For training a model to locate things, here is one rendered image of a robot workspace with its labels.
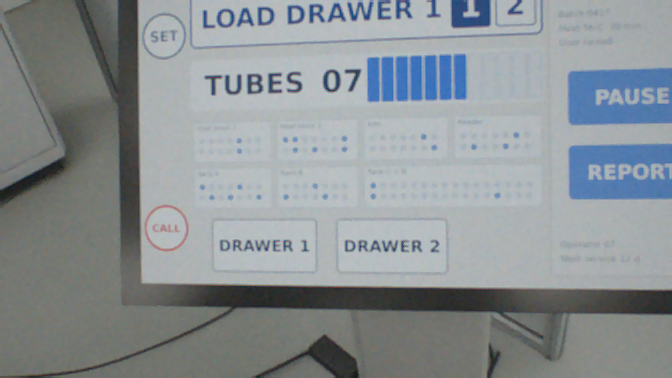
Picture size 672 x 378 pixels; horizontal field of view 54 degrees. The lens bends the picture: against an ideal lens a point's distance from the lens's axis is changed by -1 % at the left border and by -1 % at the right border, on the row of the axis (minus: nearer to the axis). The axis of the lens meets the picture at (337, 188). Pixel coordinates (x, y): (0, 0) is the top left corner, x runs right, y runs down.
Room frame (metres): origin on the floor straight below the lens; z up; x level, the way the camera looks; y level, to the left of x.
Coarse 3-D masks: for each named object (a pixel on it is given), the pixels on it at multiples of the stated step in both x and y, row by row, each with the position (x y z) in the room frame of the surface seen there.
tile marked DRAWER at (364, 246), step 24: (336, 240) 0.41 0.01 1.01; (360, 240) 0.40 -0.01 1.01; (384, 240) 0.40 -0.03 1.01; (408, 240) 0.40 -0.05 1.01; (432, 240) 0.39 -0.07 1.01; (336, 264) 0.39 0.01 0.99; (360, 264) 0.39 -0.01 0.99; (384, 264) 0.39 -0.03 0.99; (408, 264) 0.38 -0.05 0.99; (432, 264) 0.38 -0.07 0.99
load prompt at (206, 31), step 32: (192, 0) 0.57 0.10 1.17; (224, 0) 0.56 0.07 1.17; (256, 0) 0.55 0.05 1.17; (288, 0) 0.54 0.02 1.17; (320, 0) 0.54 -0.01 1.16; (352, 0) 0.53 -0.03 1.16; (384, 0) 0.53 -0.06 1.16; (416, 0) 0.52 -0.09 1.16; (448, 0) 0.51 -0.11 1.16; (480, 0) 0.51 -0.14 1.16; (512, 0) 0.50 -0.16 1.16; (192, 32) 0.55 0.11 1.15; (224, 32) 0.54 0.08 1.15; (256, 32) 0.53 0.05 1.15; (288, 32) 0.53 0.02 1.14; (320, 32) 0.52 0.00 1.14; (352, 32) 0.52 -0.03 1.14; (384, 32) 0.51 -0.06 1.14; (416, 32) 0.50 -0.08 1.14; (448, 32) 0.50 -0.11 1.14; (480, 32) 0.49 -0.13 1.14; (512, 32) 0.48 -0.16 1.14
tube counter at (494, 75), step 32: (320, 64) 0.50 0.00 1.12; (352, 64) 0.50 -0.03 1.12; (384, 64) 0.49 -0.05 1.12; (416, 64) 0.49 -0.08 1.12; (448, 64) 0.48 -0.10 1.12; (480, 64) 0.47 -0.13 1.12; (512, 64) 0.47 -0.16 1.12; (320, 96) 0.49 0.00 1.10; (352, 96) 0.48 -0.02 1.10; (384, 96) 0.48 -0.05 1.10; (416, 96) 0.47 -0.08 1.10; (448, 96) 0.46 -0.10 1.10; (480, 96) 0.46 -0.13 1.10; (512, 96) 0.45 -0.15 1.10
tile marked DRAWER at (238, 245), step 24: (216, 240) 0.43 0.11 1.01; (240, 240) 0.42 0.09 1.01; (264, 240) 0.42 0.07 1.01; (288, 240) 0.42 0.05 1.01; (312, 240) 0.41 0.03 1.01; (216, 264) 0.42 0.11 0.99; (240, 264) 0.41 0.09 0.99; (264, 264) 0.41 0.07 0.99; (288, 264) 0.40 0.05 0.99; (312, 264) 0.40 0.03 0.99
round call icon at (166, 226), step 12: (144, 204) 0.46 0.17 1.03; (156, 204) 0.46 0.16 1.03; (168, 204) 0.46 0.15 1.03; (180, 204) 0.46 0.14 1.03; (144, 216) 0.46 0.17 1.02; (156, 216) 0.45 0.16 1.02; (168, 216) 0.45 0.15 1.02; (180, 216) 0.45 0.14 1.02; (144, 228) 0.45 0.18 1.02; (156, 228) 0.45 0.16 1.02; (168, 228) 0.44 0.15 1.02; (180, 228) 0.44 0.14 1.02; (144, 240) 0.44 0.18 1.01; (156, 240) 0.44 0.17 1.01; (168, 240) 0.44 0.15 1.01; (180, 240) 0.44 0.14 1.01; (168, 252) 0.43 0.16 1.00; (180, 252) 0.43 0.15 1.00
